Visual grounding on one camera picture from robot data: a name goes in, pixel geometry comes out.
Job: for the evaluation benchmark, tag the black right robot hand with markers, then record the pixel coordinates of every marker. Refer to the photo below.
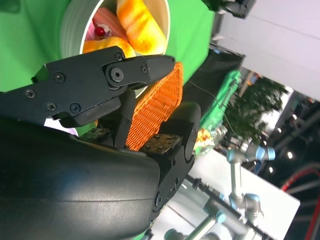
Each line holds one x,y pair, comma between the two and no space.
62,187

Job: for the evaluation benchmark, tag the pink striped cake slice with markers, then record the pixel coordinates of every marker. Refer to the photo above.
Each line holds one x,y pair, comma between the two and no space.
107,22

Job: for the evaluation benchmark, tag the black backdrop curtain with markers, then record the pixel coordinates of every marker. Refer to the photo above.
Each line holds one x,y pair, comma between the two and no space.
215,75

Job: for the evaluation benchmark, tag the orange wicker basket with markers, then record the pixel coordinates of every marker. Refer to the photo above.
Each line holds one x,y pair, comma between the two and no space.
157,100

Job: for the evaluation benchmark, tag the lavender round plate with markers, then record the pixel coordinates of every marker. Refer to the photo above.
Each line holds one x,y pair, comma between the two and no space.
53,123

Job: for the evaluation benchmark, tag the white table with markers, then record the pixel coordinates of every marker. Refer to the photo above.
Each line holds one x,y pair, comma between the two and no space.
212,170

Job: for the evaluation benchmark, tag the green leafy plant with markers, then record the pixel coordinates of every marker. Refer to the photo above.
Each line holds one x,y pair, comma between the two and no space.
255,107

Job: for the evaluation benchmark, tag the green hanging cloth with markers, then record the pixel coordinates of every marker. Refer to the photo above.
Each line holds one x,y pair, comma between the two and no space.
225,95

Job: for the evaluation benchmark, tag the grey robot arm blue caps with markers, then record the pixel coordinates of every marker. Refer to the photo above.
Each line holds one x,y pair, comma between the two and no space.
250,200

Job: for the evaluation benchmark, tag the grey-green round bowl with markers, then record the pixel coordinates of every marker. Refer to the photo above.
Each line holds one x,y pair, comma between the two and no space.
72,30

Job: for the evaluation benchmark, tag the clear bag of food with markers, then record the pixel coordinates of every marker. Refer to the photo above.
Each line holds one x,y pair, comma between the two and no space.
206,138

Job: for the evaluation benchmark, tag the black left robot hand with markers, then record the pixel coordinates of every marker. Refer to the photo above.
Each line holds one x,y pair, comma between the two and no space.
237,7

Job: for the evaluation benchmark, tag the long golden bread loaf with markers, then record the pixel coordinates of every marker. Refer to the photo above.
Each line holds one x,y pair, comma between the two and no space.
140,27

